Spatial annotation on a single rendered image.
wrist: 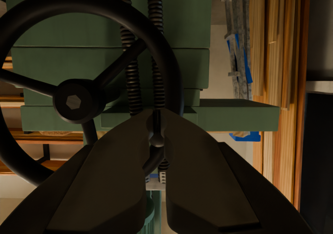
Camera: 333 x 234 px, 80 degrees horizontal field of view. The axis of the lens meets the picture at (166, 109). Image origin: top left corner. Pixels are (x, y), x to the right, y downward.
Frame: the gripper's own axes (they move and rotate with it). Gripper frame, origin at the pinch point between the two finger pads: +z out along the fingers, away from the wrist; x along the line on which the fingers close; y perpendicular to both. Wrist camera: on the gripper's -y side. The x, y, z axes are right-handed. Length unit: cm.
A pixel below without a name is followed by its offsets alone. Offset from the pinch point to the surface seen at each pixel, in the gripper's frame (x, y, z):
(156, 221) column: -2, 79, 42
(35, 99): -28.1, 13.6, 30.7
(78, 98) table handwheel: -10.3, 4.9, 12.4
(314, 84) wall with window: 116, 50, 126
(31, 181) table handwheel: -18.1, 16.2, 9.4
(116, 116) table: -7.9, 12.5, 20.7
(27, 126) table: -30.5, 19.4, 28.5
